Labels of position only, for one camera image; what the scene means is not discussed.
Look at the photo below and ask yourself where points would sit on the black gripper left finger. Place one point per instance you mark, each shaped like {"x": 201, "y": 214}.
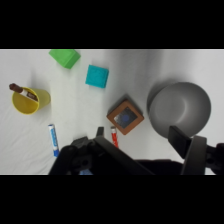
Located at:
{"x": 115, "y": 156}

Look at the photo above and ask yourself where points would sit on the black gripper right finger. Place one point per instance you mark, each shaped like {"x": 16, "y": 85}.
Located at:
{"x": 190, "y": 150}

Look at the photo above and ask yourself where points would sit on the blue cube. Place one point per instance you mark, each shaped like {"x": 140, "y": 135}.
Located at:
{"x": 97, "y": 76}

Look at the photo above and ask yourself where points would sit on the grey bowl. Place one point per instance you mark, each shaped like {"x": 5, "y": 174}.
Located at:
{"x": 181, "y": 108}

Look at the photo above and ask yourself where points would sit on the green cube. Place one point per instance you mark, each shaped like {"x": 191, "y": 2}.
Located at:
{"x": 66, "y": 57}

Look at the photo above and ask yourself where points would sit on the red marker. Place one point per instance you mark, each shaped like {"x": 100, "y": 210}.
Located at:
{"x": 114, "y": 136}

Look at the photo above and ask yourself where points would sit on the brown wooden block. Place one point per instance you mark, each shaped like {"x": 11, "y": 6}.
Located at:
{"x": 125, "y": 117}

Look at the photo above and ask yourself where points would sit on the blue marker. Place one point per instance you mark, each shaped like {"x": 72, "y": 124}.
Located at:
{"x": 53, "y": 140}

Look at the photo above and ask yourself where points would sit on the yellow cup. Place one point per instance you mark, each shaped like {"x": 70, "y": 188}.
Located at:
{"x": 30, "y": 100}

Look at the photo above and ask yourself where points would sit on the brown marker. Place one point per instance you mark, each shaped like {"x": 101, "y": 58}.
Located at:
{"x": 22, "y": 91}

